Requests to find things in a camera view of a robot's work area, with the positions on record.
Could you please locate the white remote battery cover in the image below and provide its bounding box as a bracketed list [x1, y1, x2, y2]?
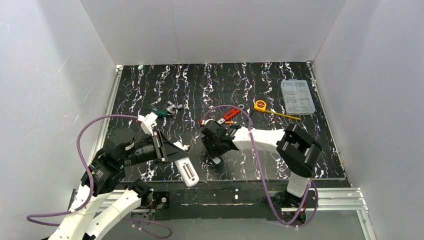
[212, 157, 222, 165]

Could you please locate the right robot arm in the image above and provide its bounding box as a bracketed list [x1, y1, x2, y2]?
[201, 120, 323, 198]

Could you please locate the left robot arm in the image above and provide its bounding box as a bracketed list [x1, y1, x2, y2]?
[49, 128, 200, 240]

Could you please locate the white plastic valve fitting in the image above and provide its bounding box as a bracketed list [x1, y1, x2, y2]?
[173, 141, 190, 151]

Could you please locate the yellow tape measure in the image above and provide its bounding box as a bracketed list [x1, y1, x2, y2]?
[253, 100, 267, 113]

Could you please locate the clear plastic screw box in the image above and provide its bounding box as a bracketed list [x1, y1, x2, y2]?
[280, 79, 316, 116]

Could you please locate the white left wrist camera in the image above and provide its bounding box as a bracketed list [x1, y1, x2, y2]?
[137, 112, 158, 136]

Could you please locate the green handled screwdriver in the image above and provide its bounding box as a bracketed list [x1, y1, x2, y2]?
[155, 109, 169, 118]

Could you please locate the red handled ratchet wrench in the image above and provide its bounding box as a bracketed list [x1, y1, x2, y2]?
[217, 104, 245, 125]

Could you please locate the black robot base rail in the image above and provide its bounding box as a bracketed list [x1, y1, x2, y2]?
[71, 178, 369, 222]

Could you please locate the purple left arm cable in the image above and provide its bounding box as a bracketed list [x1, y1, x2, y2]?
[26, 114, 173, 239]

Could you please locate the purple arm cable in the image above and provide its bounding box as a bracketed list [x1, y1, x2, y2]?
[26, 114, 173, 239]
[200, 104, 320, 227]

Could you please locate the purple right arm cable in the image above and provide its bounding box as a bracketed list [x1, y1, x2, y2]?
[200, 104, 320, 227]

